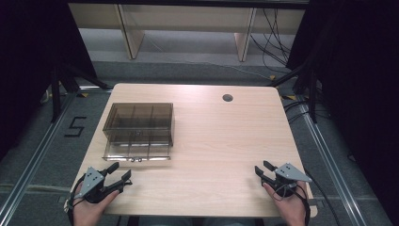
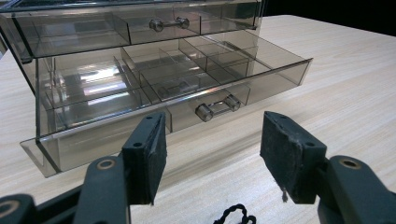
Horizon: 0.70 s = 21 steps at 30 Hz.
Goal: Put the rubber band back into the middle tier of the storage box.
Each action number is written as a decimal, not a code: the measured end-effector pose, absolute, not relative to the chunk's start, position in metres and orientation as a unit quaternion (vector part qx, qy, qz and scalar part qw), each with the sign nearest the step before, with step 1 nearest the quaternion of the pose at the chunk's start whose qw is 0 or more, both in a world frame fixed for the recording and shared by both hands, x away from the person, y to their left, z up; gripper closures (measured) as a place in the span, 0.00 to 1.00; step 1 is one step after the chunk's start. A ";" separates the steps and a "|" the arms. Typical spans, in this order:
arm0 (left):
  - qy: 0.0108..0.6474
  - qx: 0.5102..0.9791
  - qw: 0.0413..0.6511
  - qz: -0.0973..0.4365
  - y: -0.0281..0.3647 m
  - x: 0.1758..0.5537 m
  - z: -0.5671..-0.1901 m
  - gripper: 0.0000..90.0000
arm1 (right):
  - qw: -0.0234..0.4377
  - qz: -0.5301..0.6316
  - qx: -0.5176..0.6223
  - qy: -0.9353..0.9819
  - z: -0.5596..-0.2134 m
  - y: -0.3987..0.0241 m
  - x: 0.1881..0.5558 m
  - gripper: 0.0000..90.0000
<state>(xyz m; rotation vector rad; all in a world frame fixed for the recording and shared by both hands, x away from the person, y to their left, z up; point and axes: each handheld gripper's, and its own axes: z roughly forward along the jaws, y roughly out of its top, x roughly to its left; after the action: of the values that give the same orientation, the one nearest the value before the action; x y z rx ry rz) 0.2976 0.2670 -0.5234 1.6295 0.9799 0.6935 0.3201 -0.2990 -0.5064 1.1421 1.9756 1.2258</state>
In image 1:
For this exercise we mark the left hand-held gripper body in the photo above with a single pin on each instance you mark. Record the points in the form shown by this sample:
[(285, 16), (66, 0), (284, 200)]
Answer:
[(91, 180)]

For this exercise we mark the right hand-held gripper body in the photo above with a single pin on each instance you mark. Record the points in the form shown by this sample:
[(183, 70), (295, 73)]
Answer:
[(290, 174)]

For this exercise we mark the clear brown plastic drawer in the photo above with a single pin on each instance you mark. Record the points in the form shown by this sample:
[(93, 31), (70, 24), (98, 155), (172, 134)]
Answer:
[(138, 152)]

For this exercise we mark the clear brown plastic drawer cabinet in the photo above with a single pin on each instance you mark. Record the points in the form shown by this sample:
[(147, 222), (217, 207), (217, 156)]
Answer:
[(139, 121)]

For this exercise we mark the person's left hand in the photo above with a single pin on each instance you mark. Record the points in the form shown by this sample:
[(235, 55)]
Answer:
[(89, 212)]

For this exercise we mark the person's right hand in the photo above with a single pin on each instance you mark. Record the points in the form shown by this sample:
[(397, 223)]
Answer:
[(291, 208)]

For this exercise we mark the black metal stand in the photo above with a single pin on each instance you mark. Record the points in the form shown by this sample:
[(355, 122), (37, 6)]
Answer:
[(312, 94), (56, 94)]

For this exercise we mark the black curtain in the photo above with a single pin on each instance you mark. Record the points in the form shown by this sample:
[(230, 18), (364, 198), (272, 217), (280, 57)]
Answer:
[(31, 62), (360, 78)]

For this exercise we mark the white background desk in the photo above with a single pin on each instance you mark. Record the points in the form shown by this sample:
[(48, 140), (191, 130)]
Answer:
[(188, 19)]

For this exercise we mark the aluminium floor rail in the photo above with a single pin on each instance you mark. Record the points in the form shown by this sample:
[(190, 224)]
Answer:
[(332, 166), (37, 157)]

